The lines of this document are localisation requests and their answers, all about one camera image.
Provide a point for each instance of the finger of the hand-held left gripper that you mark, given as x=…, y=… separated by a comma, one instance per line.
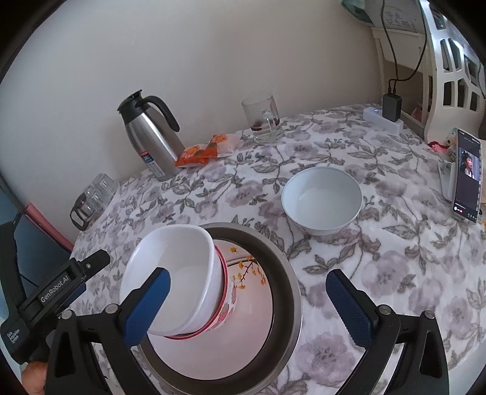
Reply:
x=95, y=262

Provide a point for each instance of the person's left hand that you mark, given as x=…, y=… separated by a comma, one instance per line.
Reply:
x=34, y=376

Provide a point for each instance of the strawberry print bowl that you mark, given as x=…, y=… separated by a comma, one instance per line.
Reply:
x=227, y=304

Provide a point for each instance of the clear glass mug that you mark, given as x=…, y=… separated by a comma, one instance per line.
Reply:
x=262, y=121

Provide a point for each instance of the clear drinking glass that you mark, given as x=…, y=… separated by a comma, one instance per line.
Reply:
x=95, y=195
x=106, y=184

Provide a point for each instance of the orange snack packet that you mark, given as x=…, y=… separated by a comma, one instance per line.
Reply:
x=222, y=146
x=191, y=155

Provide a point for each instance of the stainless steel thermos jug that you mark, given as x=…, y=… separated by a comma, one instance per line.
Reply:
x=152, y=140

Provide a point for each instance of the large stainless steel plate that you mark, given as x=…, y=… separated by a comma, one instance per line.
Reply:
x=283, y=288

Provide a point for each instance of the black charger plug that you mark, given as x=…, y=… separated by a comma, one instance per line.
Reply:
x=392, y=106

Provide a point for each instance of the teal cloth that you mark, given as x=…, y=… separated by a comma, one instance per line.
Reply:
x=355, y=9

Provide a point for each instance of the grey floral tablecloth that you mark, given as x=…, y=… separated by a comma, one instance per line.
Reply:
x=379, y=266

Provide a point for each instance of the dark blue panel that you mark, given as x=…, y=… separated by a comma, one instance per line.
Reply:
x=34, y=262

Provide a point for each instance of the white square bowl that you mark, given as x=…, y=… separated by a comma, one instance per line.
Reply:
x=178, y=262

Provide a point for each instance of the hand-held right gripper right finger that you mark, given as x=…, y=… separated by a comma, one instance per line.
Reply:
x=349, y=307

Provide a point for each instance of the pale blue round bowl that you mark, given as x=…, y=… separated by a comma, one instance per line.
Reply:
x=322, y=201

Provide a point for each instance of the white wooden furniture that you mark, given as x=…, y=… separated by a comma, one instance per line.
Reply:
x=440, y=57

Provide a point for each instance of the yellow flower white plate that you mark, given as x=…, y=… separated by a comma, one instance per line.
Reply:
x=250, y=342

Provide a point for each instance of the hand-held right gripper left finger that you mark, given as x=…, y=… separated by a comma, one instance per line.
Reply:
x=146, y=307

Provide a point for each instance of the smartphone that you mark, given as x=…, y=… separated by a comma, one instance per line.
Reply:
x=467, y=174

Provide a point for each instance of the small pink toy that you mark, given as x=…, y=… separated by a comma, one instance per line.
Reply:
x=442, y=146

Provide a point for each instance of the white power strip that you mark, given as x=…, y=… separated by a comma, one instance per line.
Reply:
x=374, y=116

